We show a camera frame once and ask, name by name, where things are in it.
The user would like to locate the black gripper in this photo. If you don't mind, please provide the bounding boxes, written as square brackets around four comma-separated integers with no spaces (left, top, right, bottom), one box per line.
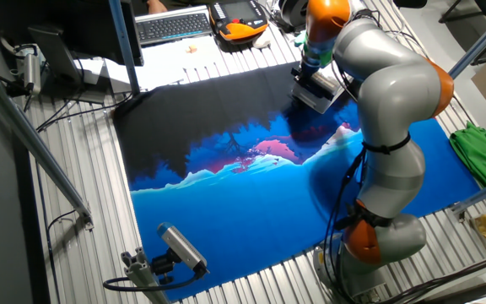
[289,62,318,91]

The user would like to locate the black filament spool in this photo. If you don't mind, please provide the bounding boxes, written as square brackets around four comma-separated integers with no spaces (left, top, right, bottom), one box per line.
[277,0,311,33]

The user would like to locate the silver camera blue end cap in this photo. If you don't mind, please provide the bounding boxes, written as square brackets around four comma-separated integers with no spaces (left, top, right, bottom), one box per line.
[156,222,210,275]

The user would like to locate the black fabric strap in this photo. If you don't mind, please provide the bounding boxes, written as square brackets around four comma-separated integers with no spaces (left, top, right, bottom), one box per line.
[335,200,394,231]

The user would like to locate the landscape print desk mat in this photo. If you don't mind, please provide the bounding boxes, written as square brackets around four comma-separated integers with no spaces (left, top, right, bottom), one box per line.
[111,61,483,301]

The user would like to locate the white paper sheet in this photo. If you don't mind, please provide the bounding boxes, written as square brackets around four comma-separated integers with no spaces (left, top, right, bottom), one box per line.
[135,33,227,92]

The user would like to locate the thin black strap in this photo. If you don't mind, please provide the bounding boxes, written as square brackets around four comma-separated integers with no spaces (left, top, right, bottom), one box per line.
[360,133,413,155]

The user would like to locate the small silver drawer cabinet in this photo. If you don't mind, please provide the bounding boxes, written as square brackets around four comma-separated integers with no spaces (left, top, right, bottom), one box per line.
[291,69,345,115]

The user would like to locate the black handle bar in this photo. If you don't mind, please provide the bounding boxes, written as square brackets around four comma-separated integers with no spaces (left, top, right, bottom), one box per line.
[294,79,335,102]

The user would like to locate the black camera ball mount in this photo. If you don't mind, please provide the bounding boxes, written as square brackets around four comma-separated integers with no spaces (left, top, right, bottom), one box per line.
[149,248,177,285]

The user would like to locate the black monitor cables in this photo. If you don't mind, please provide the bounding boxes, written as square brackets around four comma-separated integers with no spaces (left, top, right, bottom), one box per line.
[35,90,134,133]

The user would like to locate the short aluminium profile stub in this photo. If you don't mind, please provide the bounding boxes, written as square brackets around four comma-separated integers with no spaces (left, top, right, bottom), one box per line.
[120,247,171,304]

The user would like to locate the person's hand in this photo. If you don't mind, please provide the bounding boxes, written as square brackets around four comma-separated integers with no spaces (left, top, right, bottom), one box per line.
[146,0,169,14]

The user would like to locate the orange and black teach pendant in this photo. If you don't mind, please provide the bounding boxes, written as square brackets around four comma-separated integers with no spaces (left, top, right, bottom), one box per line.
[208,0,269,43]

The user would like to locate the black camera cable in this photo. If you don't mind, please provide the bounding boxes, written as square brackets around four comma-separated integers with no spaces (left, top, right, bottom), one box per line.
[0,62,31,98]
[102,269,204,293]

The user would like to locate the white foam block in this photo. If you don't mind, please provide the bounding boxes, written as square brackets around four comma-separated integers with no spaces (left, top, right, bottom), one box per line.
[251,31,273,50]

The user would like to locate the dark metal beam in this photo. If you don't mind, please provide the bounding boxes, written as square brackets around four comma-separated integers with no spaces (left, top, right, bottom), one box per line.
[415,276,486,304]

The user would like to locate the aluminium frame post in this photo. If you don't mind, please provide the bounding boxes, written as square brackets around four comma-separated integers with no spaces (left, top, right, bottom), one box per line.
[451,173,486,216]
[0,58,95,231]
[107,0,143,96]
[449,2,486,77]

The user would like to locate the black computer monitor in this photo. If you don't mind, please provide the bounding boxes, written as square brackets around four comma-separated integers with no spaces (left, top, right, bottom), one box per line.
[0,0,145,105]

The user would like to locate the black computer keyboard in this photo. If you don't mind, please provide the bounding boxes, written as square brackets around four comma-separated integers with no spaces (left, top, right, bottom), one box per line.
[134,6,213,46]

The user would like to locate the silver drawer with flat pull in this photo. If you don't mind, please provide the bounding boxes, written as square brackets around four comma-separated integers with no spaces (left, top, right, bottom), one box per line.
[292,89,332,115]

